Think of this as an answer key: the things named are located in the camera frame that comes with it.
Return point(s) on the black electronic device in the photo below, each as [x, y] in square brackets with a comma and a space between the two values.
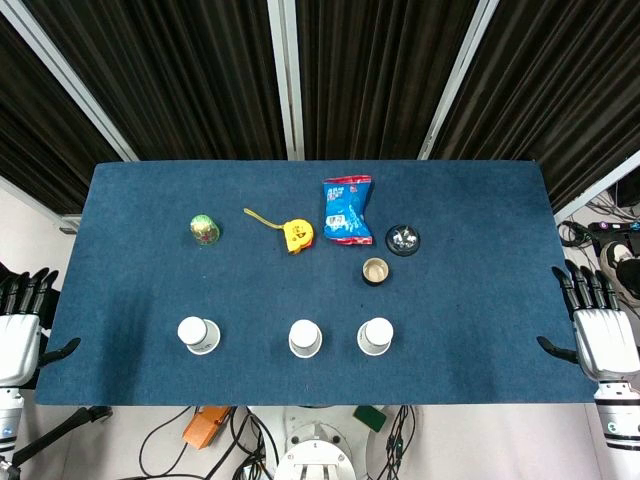
[617, 229]

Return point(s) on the black pleated curtain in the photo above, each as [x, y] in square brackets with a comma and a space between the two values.
[40, 150]
[560, 90]

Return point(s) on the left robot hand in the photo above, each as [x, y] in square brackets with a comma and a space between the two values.
[17, 345]

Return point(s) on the blue snack bag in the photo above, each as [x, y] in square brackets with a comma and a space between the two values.
[346, 210]

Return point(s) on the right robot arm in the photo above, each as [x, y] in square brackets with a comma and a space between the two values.
[617, 415]

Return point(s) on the chrome call bell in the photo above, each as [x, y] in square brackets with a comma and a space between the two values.
[403, 241]

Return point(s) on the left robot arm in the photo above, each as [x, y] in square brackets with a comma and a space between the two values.
[9, 415]

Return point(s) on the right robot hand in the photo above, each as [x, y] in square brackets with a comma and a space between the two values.
[605, 345]

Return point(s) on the orange box device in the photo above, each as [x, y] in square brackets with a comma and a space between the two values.
[202, 427]

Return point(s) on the blue table cloth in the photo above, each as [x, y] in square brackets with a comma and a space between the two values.
[280, 295]

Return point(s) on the yellow tape measure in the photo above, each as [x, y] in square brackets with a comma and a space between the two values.
[299, 235]

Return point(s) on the black stand leg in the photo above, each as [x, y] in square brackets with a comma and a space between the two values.
[60, 430]

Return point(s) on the white frame post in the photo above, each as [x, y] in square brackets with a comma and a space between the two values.
[287, 75]
[75, 85]
[457, 80]

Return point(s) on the white paper cup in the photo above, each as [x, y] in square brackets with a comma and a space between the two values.
[375, 336]
[305, 339]
[197, 336]

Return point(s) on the green block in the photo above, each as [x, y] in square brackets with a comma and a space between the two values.
[371, 417]

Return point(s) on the small black cup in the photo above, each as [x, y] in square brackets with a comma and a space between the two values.
[376, 272]

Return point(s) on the white robot torso base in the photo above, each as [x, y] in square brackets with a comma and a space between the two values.
[315, 450]

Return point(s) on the white frame rail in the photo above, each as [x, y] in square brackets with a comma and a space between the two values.
[600, 185]

